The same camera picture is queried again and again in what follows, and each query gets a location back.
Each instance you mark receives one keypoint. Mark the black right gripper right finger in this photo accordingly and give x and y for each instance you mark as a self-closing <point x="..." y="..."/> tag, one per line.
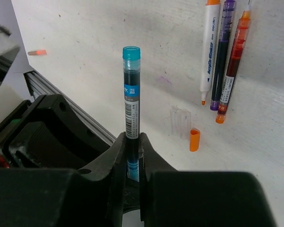
<point x="172" y="198"/>

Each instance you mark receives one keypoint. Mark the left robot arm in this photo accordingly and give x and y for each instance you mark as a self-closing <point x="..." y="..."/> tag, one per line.
<point x="8" y="52"/>

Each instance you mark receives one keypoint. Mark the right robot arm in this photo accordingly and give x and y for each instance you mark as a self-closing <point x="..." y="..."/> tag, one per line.
<point x="47" y="133"/>

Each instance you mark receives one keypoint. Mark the orange pen left edge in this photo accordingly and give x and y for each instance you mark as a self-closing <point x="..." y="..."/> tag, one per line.
<point x="37" y="53"/>

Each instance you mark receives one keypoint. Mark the purple gel pen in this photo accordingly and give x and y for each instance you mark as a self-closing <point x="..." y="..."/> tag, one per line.
<point x="222" y="51"/>

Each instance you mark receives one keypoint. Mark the white marker orange cap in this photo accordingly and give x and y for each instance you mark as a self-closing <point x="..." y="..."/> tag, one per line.
<point x="211" y="20"/>

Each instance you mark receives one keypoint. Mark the orange red gel pen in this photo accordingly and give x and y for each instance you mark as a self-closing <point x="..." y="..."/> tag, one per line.
<point x="234" y="62"/>

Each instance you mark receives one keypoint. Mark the light blue gel pen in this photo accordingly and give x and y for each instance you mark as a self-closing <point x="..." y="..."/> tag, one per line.
<point x="132" y="82"/>

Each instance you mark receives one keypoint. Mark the clear pen cap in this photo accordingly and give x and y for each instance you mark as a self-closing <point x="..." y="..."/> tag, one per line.
<point x="180" y="120"/>

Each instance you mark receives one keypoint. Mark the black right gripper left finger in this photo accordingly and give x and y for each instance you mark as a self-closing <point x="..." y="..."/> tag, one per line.
<point x="90" y="197"/>

